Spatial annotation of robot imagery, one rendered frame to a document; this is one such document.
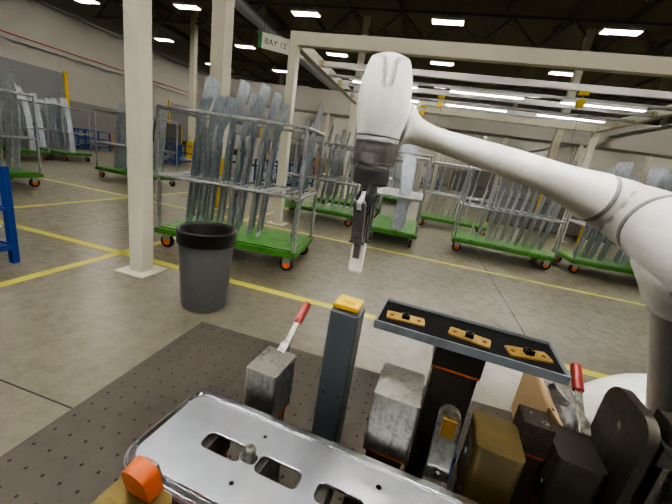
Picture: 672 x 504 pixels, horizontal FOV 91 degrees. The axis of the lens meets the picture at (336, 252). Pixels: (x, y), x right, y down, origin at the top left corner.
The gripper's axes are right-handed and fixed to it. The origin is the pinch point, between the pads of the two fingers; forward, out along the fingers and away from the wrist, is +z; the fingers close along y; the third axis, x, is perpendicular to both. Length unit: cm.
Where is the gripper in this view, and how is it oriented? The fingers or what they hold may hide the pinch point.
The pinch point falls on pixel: (357, 257)
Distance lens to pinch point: 75.1
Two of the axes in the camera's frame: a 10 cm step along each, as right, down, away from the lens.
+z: -1.4, 9.5, 2.7
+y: -3.3, 2.1, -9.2
